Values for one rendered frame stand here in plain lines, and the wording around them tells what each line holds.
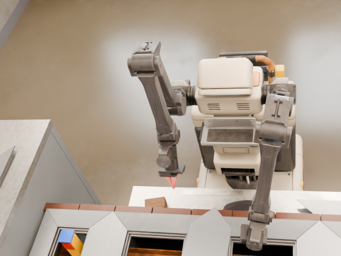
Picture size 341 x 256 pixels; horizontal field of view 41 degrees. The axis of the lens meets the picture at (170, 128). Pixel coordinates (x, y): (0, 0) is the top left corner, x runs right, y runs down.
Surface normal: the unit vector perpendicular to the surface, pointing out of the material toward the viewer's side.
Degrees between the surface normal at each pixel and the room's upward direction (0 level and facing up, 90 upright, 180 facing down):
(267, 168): 77
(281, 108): 23
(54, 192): 90
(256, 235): 8
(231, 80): 42
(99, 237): 0
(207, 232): 0
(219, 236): 0
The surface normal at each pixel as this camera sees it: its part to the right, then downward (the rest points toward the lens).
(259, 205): -0.28, 0.60
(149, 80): -0.18, 0.77
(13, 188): -0.20, -0.64
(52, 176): 0.97, 0.00
